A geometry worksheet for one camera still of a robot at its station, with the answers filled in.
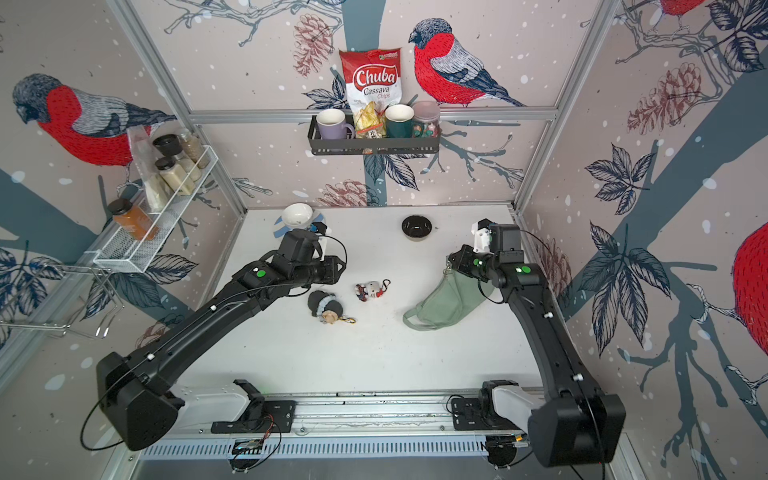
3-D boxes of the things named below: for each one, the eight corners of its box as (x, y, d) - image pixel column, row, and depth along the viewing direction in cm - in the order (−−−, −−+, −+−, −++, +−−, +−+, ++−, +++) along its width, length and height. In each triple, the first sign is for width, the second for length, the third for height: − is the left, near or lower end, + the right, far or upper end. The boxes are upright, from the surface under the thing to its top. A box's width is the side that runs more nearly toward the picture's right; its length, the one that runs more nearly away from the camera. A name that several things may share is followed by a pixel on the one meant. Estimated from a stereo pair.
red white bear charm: (358, 303, 96) (356, 298, 93) (355, 291, 99) (354, 285, 96) (393, 295, 98) (393, 289, 95) (389, 282, 101) (389, 276, 98)
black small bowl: (401, 241, 111) (401, 234, 108) (401, 223, 117) (401, 215, 114) (432, 241, 111) (433, 233, 108) (430, 223, 117) (431, 215, 114)
